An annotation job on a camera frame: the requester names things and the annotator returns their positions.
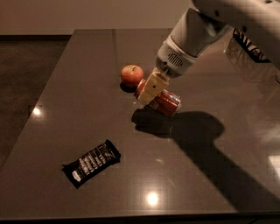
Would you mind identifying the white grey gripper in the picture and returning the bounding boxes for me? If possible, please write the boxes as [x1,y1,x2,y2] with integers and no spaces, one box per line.
[136,35,201,105]

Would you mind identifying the red apple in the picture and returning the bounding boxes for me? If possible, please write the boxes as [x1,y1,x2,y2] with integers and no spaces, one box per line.
[121,65,144,88]

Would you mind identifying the black snack bar wrapper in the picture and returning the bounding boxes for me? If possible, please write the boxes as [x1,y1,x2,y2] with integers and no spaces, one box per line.
[62,140,121,189]

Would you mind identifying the red coke can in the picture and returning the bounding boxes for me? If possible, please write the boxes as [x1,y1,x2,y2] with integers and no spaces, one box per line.
[145,89,181,117]

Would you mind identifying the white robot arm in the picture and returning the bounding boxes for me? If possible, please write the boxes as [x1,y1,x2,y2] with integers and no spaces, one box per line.
[138,0,280,105]

